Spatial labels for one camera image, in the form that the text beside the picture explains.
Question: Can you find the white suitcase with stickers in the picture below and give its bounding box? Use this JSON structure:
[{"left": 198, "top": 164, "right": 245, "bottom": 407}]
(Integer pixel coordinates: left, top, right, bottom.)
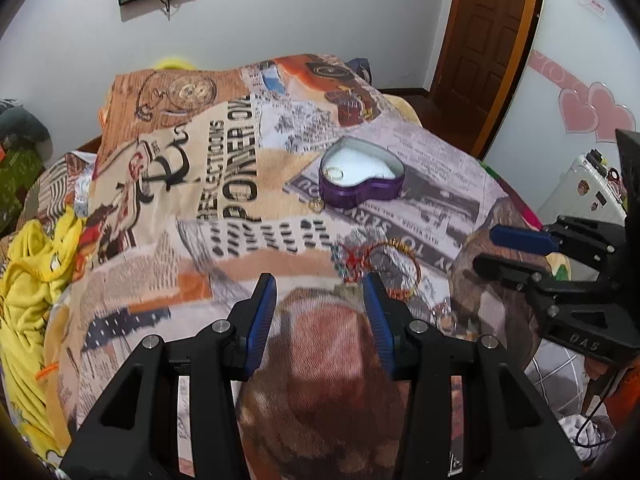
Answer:
[{"left": 537, "top": 149, "right": 629, "bottom": 227}]

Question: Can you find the dark blue cushion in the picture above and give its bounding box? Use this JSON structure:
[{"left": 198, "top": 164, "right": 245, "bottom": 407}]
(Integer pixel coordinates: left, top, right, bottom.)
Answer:
[{"left": 347, "top": 57, "right": 374, "bottom": 84}]

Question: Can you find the red string bracelet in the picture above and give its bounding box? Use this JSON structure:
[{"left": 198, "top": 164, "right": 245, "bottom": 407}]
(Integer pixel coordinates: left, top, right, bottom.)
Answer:
[{"left": 334, "top": 242, "right": 373, "bottom": 283}]

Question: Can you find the purple heart-shaped jewelry box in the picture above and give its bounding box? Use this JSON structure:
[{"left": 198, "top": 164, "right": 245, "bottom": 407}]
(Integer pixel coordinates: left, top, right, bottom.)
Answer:
[{"left": 318, "top": 136, "right": 404, "bottom": 210}]

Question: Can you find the green patterned bag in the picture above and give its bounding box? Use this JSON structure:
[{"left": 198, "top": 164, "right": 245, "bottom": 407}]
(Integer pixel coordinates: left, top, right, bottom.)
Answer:
[{"left": 0, "top": 147, "right": 45, "bottom": 235}]

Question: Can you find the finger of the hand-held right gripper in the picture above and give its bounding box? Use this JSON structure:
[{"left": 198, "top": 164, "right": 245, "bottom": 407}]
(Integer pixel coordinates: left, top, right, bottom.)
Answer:
[
  {"left": 490, "top": 216, "right": 629, "bottom": 272},
  {"left": 472, "top": 254, "right": 602, "bottom": 294}
]

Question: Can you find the brown wooden door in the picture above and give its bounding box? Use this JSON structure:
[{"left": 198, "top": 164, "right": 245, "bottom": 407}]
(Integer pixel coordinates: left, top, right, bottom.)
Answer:
[{"left": 429, "top": 0, "right": 547, "bottom": 157}]

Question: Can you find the yellow foam tube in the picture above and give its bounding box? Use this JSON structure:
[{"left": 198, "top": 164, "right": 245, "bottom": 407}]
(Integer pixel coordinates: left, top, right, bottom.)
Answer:
[{"left": 152, "top": 55, "right": 197, "bottom": 72}]

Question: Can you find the printed blanket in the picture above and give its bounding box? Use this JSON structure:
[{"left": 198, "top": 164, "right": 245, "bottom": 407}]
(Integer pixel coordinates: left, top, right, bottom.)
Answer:
[{"left": 30, "top": 52, "right": 566, "bottom": 480}]

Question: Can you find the white checked quilt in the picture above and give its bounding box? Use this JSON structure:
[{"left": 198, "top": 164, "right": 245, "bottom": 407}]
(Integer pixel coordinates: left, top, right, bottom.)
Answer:
[{"left": 524, "top": 342, "right": 621, "bottom": 462}]

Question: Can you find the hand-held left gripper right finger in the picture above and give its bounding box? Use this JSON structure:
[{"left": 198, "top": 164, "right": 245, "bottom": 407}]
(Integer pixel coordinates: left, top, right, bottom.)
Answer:
[{"left": 362, "top": 271, "right": 586, "bottom": 480}]

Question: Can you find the white wardrobe door with hearts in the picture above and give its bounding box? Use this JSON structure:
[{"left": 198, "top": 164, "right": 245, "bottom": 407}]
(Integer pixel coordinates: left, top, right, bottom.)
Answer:
[{"left": 487, "top": 0, "right": 640, "bottom": 213}]

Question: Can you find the yellow cloth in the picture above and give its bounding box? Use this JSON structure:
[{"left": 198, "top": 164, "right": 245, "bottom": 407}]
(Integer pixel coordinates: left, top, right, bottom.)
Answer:
[{"left": 0, "top": 207, "right": 87, "bottom": 456}]

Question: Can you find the black cable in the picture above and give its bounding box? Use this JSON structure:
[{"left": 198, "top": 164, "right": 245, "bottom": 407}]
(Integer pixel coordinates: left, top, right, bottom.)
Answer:
[{"left": 574, "top": 380, "right": 613, "bottom": 449}]

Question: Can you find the small silver earring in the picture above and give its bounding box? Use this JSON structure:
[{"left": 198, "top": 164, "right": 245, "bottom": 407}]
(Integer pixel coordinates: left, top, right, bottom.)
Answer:
[{"left": 434, "top": 300, "right": 457, "bottom": 334}]

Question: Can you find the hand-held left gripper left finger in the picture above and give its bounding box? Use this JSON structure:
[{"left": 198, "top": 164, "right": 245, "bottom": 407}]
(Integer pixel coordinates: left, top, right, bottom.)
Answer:
[{"left": 60, "top": 272, "right": 278, "bottom": 480}]

